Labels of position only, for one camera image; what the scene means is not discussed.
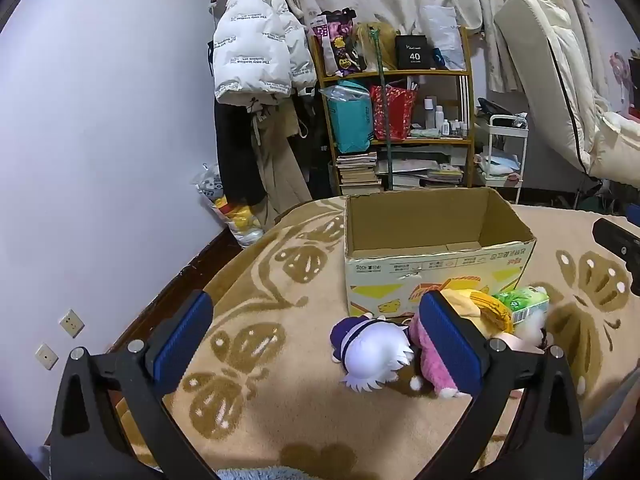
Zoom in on black box with white print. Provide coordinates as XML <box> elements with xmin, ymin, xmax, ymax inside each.
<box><xmin>395</xmin><ymin>35</ymin><xmax>435</xmax><ymax>69</ymax></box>

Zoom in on dark hanging clothes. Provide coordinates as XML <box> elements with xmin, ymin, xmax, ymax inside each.
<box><xmin>292</xmin><ymin>92</ymin><xmax>333</xmax><ymax>198</ymax></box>

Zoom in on black hanging coat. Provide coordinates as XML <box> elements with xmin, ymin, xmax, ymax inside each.
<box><xmin>214</xmin><ymin>95</ymin><xmax>266</xmax><ymax>206</ymax></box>

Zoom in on group of small bottles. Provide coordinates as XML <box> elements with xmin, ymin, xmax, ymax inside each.
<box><xmin>422</xmin><ymin>97</ymin><xmax>471</xmax><ymax>138</ymax></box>

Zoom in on white plastic bag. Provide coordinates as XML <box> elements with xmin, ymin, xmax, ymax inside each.
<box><xmin>420</xmin><ymin>5</ymin><xmax>466</xmax><ymax>71</ymax></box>

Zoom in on blonde wig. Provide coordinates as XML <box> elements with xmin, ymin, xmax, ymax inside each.
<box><xmin>352</xmin><ymin>21</ymin><xmax>398</xmax><ymax>72</ymax></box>

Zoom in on beige patterned blanket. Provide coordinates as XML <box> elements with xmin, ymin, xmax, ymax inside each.
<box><xmin>107</xmin><ymin>195</ymin><xmax>640</xmax><ymax>480</ymax></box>

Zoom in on teal bag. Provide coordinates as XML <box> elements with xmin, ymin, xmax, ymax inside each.
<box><xmin>327</xmin><ymin>82</ymin><xmax>375</xmax><ymax>155</ymax></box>

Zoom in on yellow dog plush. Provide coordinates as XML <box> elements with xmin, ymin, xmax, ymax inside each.
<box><xmin>440</xmin><ymin>287</ymin><xmax>516</xmax><ymax>336</ymax></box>

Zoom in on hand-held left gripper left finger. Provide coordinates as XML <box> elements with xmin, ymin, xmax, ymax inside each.
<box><xmin>50</xmin><ymin>290</ymin><xmax>216</xmax><ymax>480</ymax></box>

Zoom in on beige hanging trousers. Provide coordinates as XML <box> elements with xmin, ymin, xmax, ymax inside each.
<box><xmin>250</xmin><ymin>105</ymin><xmax>313</xmax><ymax>231</ymax></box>

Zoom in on yellow wooden shelf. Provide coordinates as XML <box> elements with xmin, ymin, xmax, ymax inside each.
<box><xmin>307</xmin><ymin>25</ymin><xmax>476</xmax><ymax>196</ymax></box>

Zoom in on printed cardboard box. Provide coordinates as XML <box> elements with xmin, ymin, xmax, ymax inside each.
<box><xmin>344</xmin><ymin>187</ymin><xmax>537</xmax><ymax>318</ymax></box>

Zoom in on green tissue pack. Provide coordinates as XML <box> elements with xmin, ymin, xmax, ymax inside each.
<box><xmin>492</xmin><ymin>285</ymin><xmax>550</xmax><ymax>323</ymax></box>

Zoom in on red bag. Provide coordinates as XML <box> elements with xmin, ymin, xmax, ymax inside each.
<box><xmin>370</xmin><ymin>85</ymin><xmax>418</xmax><ymax>142</ymax></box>

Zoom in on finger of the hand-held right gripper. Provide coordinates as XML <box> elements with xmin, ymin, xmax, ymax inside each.
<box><xmin>592</xmin><ymin>217</ymin><xmax>640</xmax><ymax>296</ymax></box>

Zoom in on white-haired plush doll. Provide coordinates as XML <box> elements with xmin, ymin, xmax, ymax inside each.
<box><xmin>330</xmin><ymin>316</ymin><xmax>416</xmax><ymax>395</ymax></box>

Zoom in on pink plush toy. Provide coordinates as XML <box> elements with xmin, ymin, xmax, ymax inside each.
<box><xmin>407</xmin><ymin>312</ymin><xmax>473</xmax><ymax>401</ymax></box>

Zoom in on clear bag of toys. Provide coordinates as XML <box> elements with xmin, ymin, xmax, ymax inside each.
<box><xmin>192</xmin><ymin>162</ymin><xmax>265</xmax><ymax>248</ymax></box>

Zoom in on green pole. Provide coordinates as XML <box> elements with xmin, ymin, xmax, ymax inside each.
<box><xmin>369</xmin><ymin>27</ymin><xmax>396</xmax><ymax>191</ymax></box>

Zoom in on cream mattress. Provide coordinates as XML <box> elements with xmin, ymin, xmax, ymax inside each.
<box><xmin>495</xmin><ymin>0</ymin><xmax>640</xmax><ymax>181</ymax></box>

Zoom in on white puffer jacket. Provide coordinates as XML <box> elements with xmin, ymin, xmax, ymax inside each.
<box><xmin>212</xmin><ymin>0</ymin><xmax>318</xmax><ymax>107</ymax></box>

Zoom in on white wall socket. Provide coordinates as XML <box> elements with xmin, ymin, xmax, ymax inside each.
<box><xmin>59</xmin><ymin>309</ymin><xmax>85</xmax><ymax>338</ymax></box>
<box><xmin>35</xmin><ymin>343</ymin><xmax>60</xmax><ymax>371</ymax></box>

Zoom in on pile of books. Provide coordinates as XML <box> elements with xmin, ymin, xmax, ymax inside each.
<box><xmin>335</xmin><ymin>150</ymin><xmax>466</xmax><ymax>196</ymax></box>

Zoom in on patterned purple bag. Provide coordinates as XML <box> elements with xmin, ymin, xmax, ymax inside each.
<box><xmin>310</xmin><ymin>8</ymin><xmax>368</xmax><ymax>75</ymax></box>

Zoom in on white trolley cart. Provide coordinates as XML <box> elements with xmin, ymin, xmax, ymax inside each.
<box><xmin>475</xmin><ymin>112</ymin><xmax>530</xmax><ymax>206</ymax></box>

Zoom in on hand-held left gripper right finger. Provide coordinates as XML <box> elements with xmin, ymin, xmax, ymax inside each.
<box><xmin>419</xmin><ymin>290</ymin><xmax>586</xmax><ymax>480</ymax></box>

